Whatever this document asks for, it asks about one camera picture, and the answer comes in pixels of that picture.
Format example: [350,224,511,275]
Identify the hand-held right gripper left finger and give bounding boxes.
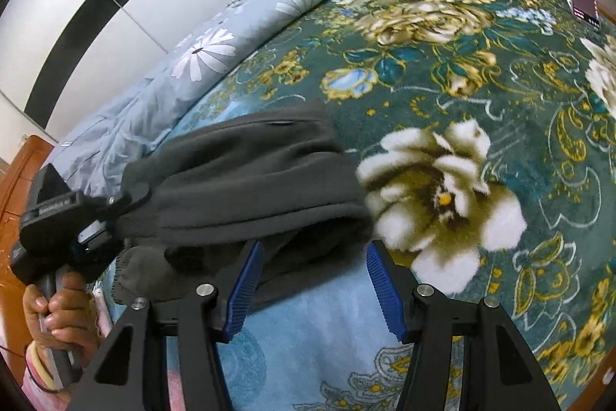
[79,240,265,411]

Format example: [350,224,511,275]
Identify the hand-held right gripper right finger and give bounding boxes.
[366,240,564,411]

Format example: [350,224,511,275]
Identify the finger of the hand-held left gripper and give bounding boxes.
[106,185,152,214]
[78,221,126,268]

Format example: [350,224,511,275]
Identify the dark grey pants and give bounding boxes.
[113,99,373,313]

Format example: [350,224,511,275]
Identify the person's left hand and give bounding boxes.
[23,271,100,361]

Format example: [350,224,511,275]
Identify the carved wooden bed board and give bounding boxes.
[0,134,56,291]

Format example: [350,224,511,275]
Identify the pink and white cloth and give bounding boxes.
[91,283,119,341]

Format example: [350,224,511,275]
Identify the light blue floral duvet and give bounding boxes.
[50,0,427,200]

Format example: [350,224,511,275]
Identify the teal floral plush blanket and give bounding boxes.
[91,0,616,411]

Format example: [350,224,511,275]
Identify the yellow hair tie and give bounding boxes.
[25,342,61,393]

